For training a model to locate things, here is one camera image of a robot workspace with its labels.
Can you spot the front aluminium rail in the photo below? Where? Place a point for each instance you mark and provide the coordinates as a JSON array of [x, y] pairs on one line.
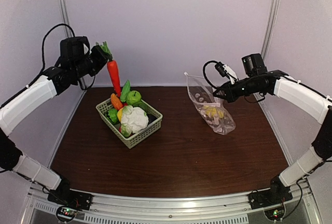
[[229, 208]]

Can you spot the orange toy pepper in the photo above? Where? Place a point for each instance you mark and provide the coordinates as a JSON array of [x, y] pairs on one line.
[[116, 102]]

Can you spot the right round circuit board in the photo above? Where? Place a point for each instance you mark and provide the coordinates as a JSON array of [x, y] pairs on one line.
[[274, 214]]

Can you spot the striped green toy watermelon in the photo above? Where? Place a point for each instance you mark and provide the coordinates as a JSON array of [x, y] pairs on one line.
[[111, 115]]

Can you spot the round circuit board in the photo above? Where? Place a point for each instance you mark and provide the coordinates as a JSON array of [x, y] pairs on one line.
[[274, 214], [65, 214]]

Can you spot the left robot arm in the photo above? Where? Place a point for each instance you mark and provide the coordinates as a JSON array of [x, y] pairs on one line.
[[77, 59]]

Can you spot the dark green leafy toy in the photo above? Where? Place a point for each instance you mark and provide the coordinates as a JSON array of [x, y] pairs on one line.
[[106, 49]]

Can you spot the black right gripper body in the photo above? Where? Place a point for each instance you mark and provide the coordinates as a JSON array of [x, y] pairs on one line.
[[251, 88]]

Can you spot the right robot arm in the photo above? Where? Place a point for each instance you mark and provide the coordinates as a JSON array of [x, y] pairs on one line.
[[310, 113]]

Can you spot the green toy lime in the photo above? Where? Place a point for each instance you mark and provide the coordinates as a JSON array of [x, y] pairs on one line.
[[133, 97]]

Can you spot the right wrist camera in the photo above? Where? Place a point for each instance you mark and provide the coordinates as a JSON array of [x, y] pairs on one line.
[[226, 71]]

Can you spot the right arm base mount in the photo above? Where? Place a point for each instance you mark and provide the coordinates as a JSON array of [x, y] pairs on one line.
[[267, 199]]

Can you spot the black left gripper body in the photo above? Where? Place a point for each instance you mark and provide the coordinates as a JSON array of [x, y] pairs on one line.
[[93, 65]]

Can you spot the green perforated plastic basket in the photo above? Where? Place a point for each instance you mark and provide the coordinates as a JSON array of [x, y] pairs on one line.
[[103, 107]]

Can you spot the clear zip top bag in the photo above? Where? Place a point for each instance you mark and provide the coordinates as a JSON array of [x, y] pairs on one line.
[[201, 94]]

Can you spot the yellow orange toy fruit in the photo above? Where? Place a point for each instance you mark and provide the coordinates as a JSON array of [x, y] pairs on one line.
[[119, 114]]

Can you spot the left round circuit board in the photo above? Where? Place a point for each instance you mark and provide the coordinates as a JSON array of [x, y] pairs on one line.
[[65, 214]]

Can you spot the red orange toy carrot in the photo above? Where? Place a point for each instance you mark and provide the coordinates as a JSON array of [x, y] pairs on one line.
[[113, 71]]

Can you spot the white toy cauliflower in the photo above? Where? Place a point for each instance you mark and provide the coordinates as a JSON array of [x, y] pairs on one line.
[[133, 119]]

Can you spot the dark purple toy eggplant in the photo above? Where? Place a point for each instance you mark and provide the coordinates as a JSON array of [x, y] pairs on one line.
[[151, 118]]

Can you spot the right aluminium frame post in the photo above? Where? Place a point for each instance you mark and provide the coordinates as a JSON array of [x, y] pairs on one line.
[[272, 16]]

